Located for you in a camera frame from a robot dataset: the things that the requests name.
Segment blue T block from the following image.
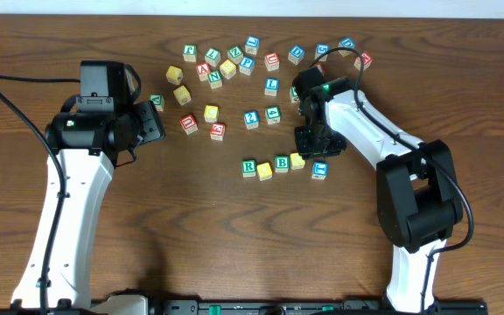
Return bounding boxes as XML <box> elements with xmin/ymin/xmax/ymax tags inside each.
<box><xmin>311</xmin><ymin>161</ymin><xmax>328</xmax><ymax>179</ymax></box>

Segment green B block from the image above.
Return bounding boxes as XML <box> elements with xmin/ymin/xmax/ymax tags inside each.
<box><xmin>275</xmin><ymin>156</ymin><xmax>290</xmax><ymax>173</ymax></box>

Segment yellow O block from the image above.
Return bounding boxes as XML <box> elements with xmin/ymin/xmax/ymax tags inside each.
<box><xmin>256</xmin><ymin>162</ymin><xmax>273</xmax><ymax>181</ymax></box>

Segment green R block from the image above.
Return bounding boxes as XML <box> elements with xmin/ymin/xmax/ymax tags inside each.
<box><xmin>241</xmin><ymin>159</ymin><xmax>256</xmax><ymax>178</ymax></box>

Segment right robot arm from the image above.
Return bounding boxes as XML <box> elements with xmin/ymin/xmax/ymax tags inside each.
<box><xmin>292</xmin><ymin>66</ymin><xmax>464</xmax><ymax>313</ymax></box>

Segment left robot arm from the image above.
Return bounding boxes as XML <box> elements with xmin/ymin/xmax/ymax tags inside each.
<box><xmin>0</xmin><ymin>60</ymin><xmax>165</xmax><ymax>314</ymax></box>

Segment green V block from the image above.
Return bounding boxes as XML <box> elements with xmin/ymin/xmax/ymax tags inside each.
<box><xmin>149</xmin><ymin>94</ymin><xmax>165</xmax><ymax>112</ymax></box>

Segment red U block lower left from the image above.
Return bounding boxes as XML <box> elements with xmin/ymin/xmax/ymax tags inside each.
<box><xmin>179</xmin><ymin>114</ymin><xmax>199</xmax><ymax>135</ymax></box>

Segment red u block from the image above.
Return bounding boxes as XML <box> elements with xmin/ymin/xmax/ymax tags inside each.
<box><xmin>179</xmin><ymin>114</ymin><xmax>199</xmax><ymax>135</ymax></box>
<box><xmin>264</xmin><ymin>52</ymin><xmax>280</xmax><ymax>72</ymax></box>

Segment green J block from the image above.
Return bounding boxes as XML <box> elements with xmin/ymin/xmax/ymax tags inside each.
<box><xmin>290</xmin><ymin>86</ymin><xmax>300</xmax><ymax>103</ymax></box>

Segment green 4 block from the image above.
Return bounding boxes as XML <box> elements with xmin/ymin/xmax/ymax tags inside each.
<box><xmin>265</xmin><ymin>106</ymin><xmax>281</xmax><ymax>124</ymax></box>

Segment yellow C block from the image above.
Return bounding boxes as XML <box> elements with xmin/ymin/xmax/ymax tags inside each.
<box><xmin>204</xmin><ymin>105</ymin><xmax>219</xmax><ymax>123</ymax></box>

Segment red E block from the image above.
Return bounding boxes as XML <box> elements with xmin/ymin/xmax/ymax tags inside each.
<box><xmin>210</xmin><ymin>122</ymin><xmax>226</xmax><ymax>141</ymax></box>

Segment blue 2 block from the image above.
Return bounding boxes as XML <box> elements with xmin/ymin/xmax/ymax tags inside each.
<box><xmin>243</xmin><ymin>110</ymin><xmax>259</xmax><ymax>130</ymax></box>

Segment blue L block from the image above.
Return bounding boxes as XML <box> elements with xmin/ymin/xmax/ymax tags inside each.
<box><xmin>264</xmin><ymin>78</ymin><xmax>279</xmax><ymax>96</ymax></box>

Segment red I block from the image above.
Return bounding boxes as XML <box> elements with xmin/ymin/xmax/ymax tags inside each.
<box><xmin>314</xmin><ymin>62</ymin><xmax>326</xmax><ymax>75</ymax></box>

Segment red A block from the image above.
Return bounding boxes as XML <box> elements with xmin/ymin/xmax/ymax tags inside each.
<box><xmin>196</xmin><ymin>62</ymin><xmax>211</xmax><ymax>81</ymax></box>

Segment green N block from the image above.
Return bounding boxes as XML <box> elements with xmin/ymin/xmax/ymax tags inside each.
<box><xmin>207</xmin><ymin>71</ymin><xmax>222</xmax><ymax>89</ymax></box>

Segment blue D block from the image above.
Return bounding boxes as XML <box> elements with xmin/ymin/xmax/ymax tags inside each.
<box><xmin>288</xmin><ymin>45</ymin><xmax>305</xmax><ymax>65</ymax></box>

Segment red U block upper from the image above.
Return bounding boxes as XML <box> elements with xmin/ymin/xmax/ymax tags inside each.
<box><xmin>264</xmin><ymin>52</ymin><xmax>280</xmax><ymax>72</ymax></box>

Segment red M block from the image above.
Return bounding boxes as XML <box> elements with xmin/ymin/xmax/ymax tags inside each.
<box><xmin>353</xmin><ymin>52</ymin><xmax>373</xmax><ymax>71</ymax></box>

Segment green L block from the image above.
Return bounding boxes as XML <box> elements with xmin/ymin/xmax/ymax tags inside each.
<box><xmin>205</xmin><ymin>47</ymin><xmax>221</xmax><ymax>67</ymax></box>

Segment blue P block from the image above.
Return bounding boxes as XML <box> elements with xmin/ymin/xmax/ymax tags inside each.
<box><xmin>239</xmin><ymin>56</ymin><xmax>255</xmax><ymax>76</ymax></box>

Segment green Z block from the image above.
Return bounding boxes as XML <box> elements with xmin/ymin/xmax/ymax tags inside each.
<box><xmin>227</xmin><ymin>45</ymin><xmax>244</xmax><ymax>65</ymax></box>

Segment blue J block top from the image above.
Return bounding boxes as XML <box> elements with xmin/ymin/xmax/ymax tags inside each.
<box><xmin>245</xmin><ymin>36</ymin><xmax>260</xmax><ymax>55</ymax></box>

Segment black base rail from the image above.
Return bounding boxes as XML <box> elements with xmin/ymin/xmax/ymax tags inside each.
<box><xmin>86</xmin><ymin>297</ymin><xmax>489</xmax><ymax>315</ymax></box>

